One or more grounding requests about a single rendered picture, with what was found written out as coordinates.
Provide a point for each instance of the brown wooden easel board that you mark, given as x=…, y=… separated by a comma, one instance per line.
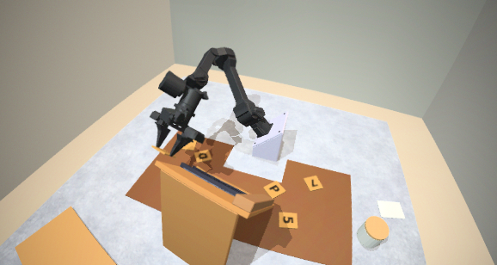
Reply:
x=200, y=212

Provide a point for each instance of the tan flat board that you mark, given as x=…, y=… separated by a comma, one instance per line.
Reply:
x=65, y=240

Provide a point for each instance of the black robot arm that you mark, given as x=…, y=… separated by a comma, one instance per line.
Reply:
x=224, y=58

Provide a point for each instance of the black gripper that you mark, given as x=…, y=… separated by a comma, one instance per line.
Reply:
x=188, y=134

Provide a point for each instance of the grey cylindrical container with orange lid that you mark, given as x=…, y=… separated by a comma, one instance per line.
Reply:
x=372, y=232

